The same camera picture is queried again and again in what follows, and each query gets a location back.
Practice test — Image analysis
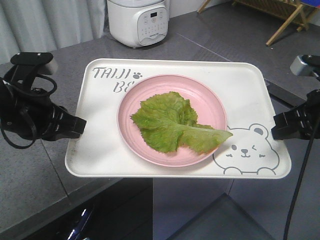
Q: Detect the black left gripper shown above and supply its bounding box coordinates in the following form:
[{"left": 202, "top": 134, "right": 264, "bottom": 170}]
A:
[{"left": 0, "top": 77, "right": 87, "bottom": 142}]

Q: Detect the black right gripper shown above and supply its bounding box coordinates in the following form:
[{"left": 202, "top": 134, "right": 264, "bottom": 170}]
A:
[{"left": 271, "top": 89, "right": 320, "bottom": 140}]

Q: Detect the cream bear serving tray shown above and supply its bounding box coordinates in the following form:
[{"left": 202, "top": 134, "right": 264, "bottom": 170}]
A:
[{"left": 65, "top": 58, "right": 292, "bottom": 179}]

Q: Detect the pink round plate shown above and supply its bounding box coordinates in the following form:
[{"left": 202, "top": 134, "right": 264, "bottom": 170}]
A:
[{"left": 117, "top": 75, "right": 227, "bottom": 167}]

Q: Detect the green lettuce leaf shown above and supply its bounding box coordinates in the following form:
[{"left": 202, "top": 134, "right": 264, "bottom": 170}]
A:
[{"left": 130, "top": 91, "right": 233, "bottom": 154}]

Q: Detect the grey-white curtain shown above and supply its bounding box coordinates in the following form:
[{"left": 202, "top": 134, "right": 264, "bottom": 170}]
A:
[{"left": 0, "top": 0, "right": 112, "bottom": 64}]

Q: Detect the wooden dish rack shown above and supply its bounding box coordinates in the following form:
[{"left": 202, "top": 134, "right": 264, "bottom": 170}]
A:
[{"left": 197, "top": 0, "right": 320, "bottom": 47}]

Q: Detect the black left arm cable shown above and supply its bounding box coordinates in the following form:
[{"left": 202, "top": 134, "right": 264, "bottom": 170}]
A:
[{"left": 0, "top": 73, "right": 58, "bottom": 150}]

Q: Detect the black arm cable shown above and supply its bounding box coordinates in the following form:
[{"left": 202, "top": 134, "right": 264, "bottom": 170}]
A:
[
  {"left": 282, "top": 124, "right": 317, "bottom": 240},
  {"left": 0, "top": 73, "right": 58, "bottom": 150}
]

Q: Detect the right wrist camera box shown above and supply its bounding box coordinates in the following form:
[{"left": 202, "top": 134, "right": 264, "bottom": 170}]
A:
[{"left": 290, "top": 54, "right": 320, "bottom": 81}]

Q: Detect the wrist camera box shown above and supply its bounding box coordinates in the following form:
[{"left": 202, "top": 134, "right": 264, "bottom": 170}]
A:
[
  {"left": 10, "top": 52, "right": 58, "bottom": 75},
  {"left": 290, "top": 54, "right": 320, "bottom": 81}
]

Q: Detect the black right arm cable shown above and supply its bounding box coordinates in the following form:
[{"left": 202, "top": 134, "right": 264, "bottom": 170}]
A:
[{"left": 282, "top": 124, "right": 317, "bottom": 240}]

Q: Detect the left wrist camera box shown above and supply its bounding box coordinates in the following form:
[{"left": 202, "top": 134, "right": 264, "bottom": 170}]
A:
[{"left": 10, "top": 52, "right": 58, "bottom": 75}]

